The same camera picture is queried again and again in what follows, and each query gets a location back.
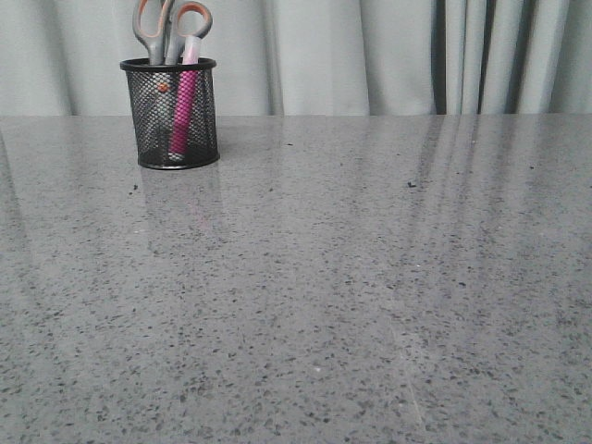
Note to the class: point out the pink pen with clear cap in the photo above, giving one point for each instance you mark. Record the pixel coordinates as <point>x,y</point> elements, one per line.
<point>186,92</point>

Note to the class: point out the grey orange handled scissors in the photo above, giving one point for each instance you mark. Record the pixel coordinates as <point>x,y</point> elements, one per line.
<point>154,80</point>

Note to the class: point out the black mesh pen holder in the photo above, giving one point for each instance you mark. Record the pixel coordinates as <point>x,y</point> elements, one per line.
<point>153,139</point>

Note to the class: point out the light grey curtain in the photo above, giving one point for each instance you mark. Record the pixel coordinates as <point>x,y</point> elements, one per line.
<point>61,58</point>

